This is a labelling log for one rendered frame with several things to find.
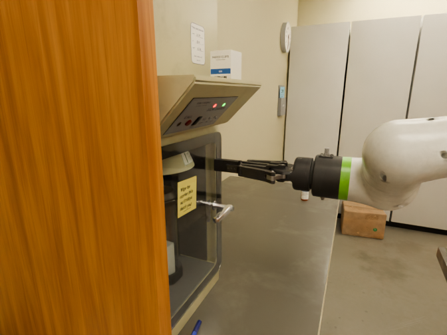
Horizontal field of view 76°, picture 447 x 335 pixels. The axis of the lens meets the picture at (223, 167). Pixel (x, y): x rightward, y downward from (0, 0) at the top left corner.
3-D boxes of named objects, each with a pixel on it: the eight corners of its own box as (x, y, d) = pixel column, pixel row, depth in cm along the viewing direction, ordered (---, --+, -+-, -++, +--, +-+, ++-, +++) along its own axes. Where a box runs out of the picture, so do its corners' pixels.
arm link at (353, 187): (411, 221, 58) (412, 172, 62) (428, 201, 47) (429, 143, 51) (337, 210, 64) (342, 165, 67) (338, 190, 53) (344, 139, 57)
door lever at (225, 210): (198, 222, 68) (198, 212, 67) (216, 208, 76) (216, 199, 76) (219, 226, 66) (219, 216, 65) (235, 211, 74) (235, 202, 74)
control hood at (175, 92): (133, 141, 46) (128, 76, 44) (218, 122, 75) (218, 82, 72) (195, 146, 42) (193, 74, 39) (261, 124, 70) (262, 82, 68)
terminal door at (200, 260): (154, 347, 58) (140, 152, 47) (219, 266, 84) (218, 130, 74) (157, 348, 57) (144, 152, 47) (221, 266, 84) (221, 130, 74)
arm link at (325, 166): (336, 209, 58) (338, 195, 66) (342, 153, 55) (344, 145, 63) (306, 205, 61) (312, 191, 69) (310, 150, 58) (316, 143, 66)
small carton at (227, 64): (210, 80, 62) (209, 51, 60) (221, 81, 66) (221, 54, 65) (231, 80, 59) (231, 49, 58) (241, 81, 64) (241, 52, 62)
